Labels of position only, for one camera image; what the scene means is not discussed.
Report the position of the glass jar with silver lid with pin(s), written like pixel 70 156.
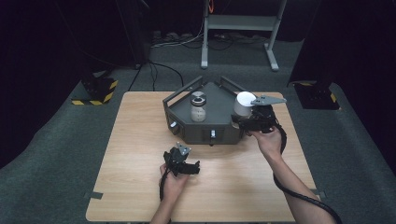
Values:
pixel 198 109

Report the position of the grey tape strip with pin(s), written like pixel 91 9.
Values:
pixel 321 194
pixel 93 195

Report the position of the person's left hand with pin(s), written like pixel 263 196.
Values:
pixel 174 186

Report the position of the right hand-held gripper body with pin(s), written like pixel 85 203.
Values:
pixel 264 116

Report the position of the black base with striped edge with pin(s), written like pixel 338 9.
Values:
pixel 316 96
pixel 98 90

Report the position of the black angular tray with rails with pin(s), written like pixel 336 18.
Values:
pixel 218 102

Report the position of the person's right hand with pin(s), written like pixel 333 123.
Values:
pixel 269 143

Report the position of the dark power strip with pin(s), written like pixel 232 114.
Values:
pixel 171 36

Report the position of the grey metal stand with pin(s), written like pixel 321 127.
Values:
pixel 239 22

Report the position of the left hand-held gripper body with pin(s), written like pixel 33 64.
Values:
pixel 177 160

